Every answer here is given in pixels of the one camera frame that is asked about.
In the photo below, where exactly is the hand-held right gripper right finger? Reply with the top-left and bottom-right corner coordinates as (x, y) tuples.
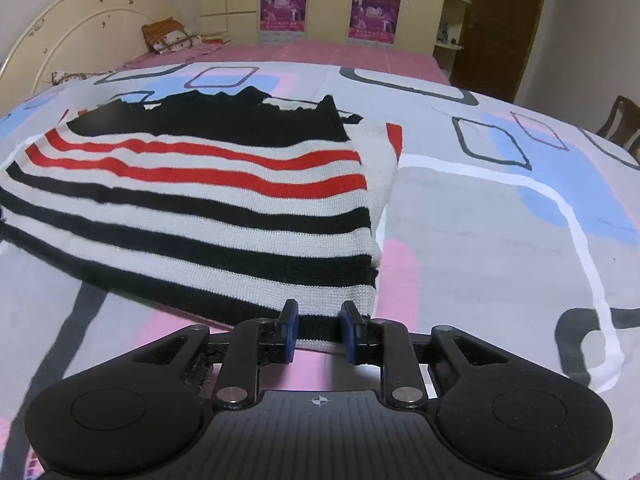
(340, 300), (507, 409)

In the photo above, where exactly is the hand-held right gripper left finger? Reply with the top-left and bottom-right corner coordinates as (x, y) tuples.
(134, 298), (301, 409)

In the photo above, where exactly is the striped knit sweater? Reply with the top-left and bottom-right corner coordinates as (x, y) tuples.
(0, 85), (404, 356)

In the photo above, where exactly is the patterned grey bed blanket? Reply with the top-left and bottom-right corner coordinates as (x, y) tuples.
(0, 61), (640, 480)

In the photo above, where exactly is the pink bed sheet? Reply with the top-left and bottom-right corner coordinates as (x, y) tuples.
(122, 39), (447, 84)

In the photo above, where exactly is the orange cat pillow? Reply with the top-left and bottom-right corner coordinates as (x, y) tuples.
(141, 17), (221, 54)

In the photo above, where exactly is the flat printed pillow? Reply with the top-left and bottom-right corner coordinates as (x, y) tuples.
(51, 68), (119, 86)

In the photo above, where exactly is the cream wardrobe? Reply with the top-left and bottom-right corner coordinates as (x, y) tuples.
(197, 0), (452, 57)

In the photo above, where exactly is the cream open shelf unit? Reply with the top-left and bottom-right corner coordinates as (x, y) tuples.
(432, 0), (476, 69)

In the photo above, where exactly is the brown wooden door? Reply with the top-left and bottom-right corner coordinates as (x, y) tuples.
(449, 0), (551, 104)

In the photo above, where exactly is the wooden chair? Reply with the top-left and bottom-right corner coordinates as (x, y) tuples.
(594, 94), (640, 157)

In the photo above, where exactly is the cream rounded headboard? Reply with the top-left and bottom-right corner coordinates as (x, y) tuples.
(0, 0), (202, 112)

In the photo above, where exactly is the purple wall poster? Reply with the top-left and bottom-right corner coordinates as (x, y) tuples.
(349, 0), (401, 44)
(259, 0), (307, 44)

